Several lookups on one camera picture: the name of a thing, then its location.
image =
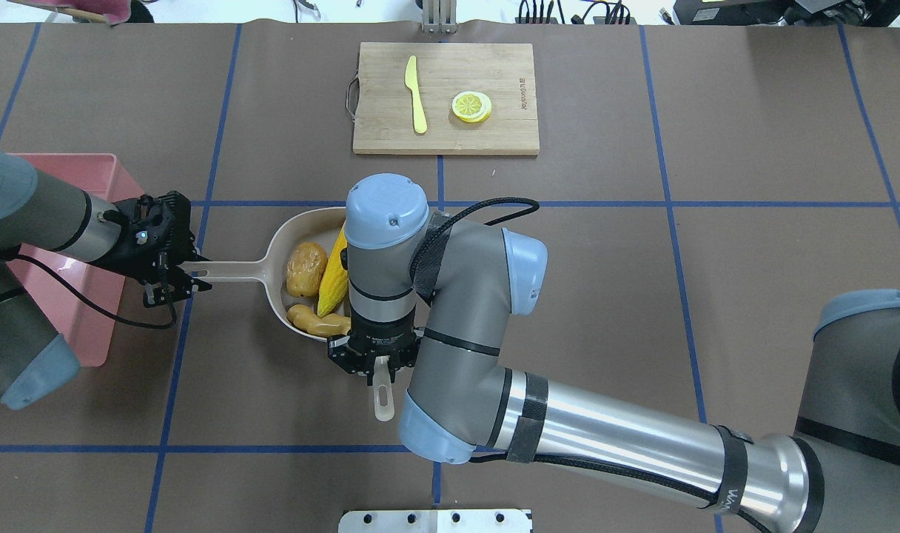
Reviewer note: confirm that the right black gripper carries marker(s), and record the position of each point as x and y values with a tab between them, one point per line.
380	333

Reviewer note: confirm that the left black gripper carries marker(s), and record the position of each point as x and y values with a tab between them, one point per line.
134	255

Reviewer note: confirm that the beige hand brush black bristles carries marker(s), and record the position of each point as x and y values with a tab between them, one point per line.
382	389

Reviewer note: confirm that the yellow toy corn cob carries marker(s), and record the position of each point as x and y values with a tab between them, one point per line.
334	283

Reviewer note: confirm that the orange toy potato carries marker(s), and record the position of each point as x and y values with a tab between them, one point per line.
305	269

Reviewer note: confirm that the beige plastic dustpan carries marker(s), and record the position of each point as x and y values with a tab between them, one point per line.
318	225

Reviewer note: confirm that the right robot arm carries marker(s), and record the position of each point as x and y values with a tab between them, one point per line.
570	356

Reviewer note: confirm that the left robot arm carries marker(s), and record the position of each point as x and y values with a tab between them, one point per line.
39	210

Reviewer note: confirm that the pink plastic bin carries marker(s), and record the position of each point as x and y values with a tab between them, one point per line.
87	332

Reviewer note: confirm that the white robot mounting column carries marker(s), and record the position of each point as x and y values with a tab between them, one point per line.
437	520

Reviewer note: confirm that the wooden cutting board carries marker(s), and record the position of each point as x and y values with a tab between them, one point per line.
383	110

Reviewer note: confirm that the yellow toy lemon slice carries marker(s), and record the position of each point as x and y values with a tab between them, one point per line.
471	107

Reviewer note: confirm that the yellow toy knife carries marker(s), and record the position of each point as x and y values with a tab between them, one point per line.
419	121

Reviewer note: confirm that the pink cloth on wooden rack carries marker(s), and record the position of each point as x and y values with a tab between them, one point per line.
107	12

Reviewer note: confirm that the black monitor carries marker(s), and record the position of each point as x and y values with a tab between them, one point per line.
790	13

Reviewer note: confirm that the aluminium frame post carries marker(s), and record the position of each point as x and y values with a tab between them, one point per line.
439	16

